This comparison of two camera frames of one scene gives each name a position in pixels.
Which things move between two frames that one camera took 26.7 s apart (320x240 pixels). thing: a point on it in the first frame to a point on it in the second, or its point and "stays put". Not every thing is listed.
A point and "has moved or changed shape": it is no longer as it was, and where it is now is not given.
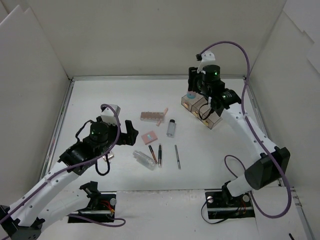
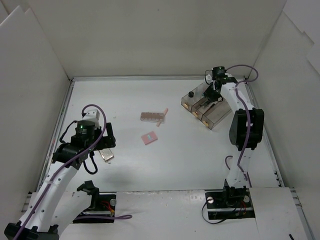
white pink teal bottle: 191,94 has moved or changed shape
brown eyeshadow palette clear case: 152,116 stays put
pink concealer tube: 159,121 stays put
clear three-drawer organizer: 200,106 stays put
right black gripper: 191,79 to 211,95
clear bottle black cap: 171,128 to 191,97
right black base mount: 221,204 stays put
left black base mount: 101,208 stays put
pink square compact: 149,137 stays put
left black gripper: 121,137 to 105,141
